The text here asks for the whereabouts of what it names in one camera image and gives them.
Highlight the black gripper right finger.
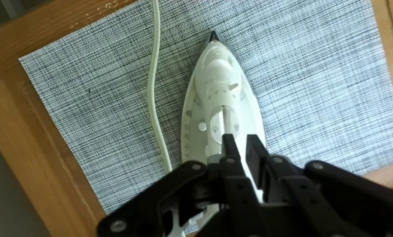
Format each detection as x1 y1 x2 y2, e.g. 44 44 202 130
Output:
246 135 393 237

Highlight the wooden side table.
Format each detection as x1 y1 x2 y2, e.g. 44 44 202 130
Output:
0 0 393 237

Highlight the white clothes iron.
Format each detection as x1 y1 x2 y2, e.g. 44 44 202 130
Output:
180 31 267 237

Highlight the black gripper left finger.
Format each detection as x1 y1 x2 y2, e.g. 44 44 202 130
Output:
94 133 267 237

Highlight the white iron power cord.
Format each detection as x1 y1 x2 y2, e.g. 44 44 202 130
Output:
147 0 175 174

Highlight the grey woven placemat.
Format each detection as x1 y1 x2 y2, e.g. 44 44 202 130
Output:
17 0 393 216

